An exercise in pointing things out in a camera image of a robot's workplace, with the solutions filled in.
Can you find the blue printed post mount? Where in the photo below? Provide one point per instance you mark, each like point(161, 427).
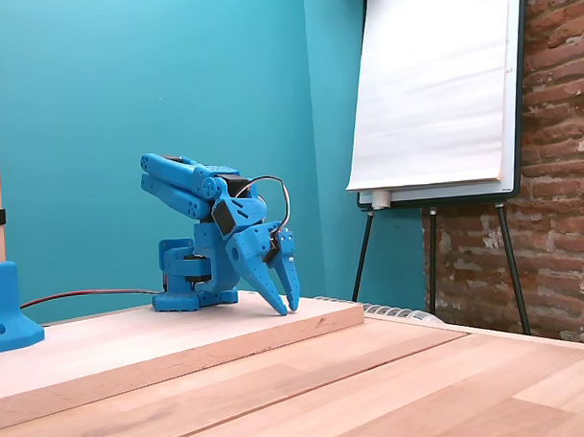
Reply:
point(7, 305)

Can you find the flipchart easel with paper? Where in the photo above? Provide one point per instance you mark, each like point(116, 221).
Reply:
point(436, 79)

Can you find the white radiator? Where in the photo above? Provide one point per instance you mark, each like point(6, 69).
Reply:
point(401, 314)

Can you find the light wooden board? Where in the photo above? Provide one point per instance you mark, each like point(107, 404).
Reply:
point(181, 337)

